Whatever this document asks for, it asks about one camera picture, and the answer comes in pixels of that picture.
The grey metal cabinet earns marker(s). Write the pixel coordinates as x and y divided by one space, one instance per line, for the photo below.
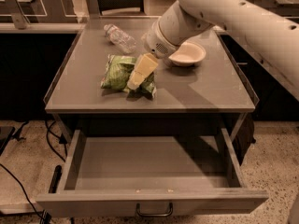
94 81

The open grey top drawer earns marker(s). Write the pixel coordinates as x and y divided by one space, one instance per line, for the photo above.
109 176

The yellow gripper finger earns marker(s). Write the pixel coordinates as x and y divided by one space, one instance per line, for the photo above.
145 65

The green jalapeno chip bag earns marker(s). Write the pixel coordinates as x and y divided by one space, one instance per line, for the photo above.
118 71

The black drawer handle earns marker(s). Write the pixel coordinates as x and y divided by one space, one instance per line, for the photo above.
154 211

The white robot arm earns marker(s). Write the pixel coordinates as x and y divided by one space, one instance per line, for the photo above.
273 39

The clear plastic water bottle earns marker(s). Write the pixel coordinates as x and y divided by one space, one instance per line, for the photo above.
119 38

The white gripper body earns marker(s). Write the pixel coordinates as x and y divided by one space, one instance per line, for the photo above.
154 43

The black power strip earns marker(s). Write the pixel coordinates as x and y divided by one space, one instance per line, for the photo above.
55 179

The white paper bowl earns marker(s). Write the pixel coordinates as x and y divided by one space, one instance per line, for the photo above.
188 54

